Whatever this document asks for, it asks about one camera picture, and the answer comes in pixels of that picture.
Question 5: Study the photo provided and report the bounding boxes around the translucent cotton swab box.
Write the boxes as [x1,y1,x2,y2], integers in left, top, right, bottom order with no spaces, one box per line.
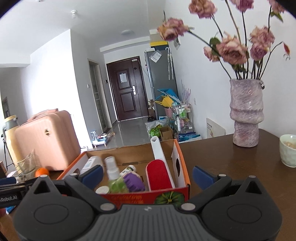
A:
[80,156,104,174]

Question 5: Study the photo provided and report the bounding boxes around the green spray bottle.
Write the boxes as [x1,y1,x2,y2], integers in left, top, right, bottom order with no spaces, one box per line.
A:
[104,156,129,194]

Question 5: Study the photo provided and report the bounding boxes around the purple ridged plastic lid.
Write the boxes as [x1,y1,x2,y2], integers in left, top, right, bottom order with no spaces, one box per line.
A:
[123,172,145,192]

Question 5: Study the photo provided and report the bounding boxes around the clear glass pitcher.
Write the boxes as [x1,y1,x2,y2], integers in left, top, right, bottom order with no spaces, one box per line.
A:
[18,150,41,181]

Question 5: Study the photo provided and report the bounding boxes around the orange tangerine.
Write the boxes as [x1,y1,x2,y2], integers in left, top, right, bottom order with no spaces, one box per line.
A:
[35,168,50,177]

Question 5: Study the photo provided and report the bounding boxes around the small white round disc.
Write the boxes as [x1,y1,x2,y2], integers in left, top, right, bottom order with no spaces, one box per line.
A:
[95,186,110,195]

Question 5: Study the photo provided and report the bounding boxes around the pink hard suitcase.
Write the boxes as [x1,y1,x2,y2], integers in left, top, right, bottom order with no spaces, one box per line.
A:
[15,109,81,171]

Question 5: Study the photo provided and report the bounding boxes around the beige thermos jug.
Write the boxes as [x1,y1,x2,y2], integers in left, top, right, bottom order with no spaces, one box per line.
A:
[3,115,22,167]

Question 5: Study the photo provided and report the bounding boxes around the pale green ceramic cup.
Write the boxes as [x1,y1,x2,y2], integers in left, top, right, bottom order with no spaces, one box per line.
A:
[280,134,296,168]

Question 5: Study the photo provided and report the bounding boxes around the small white bottle in box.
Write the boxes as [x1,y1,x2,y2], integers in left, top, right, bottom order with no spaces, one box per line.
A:
[120,165,137,177]

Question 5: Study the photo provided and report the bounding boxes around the red white lint brush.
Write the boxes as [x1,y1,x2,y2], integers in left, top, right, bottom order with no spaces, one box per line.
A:
[145,136,175,191]

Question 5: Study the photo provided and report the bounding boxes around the red cardboard box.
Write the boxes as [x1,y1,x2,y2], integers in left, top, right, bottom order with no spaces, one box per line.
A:
[57,140,191,207]

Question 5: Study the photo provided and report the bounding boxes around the purple textured vase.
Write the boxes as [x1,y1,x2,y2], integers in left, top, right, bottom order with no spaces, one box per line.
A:
[230,79,264,148]

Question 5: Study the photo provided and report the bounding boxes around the yellow blue items pile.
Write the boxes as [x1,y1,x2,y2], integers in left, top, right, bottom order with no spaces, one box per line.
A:
[154,88,182,108]

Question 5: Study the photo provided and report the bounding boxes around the dark brown entrance door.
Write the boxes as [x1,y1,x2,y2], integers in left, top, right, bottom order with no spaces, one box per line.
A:
[106,56,148,121]

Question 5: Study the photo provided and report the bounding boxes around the dried pink roses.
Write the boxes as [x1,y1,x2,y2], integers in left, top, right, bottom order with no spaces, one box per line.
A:
[157,1,290,89]

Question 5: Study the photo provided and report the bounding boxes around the grey refrigerator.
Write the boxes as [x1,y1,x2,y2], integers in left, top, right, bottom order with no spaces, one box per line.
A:
[144,49,179,121]

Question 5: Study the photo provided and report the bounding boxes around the black camera tripod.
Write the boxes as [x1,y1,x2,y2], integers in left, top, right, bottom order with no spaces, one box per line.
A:
[1,126,14,171]

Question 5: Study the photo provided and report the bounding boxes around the wire storage cart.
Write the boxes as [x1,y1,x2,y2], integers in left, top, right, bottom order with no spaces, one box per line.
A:
[171,103,196,142]

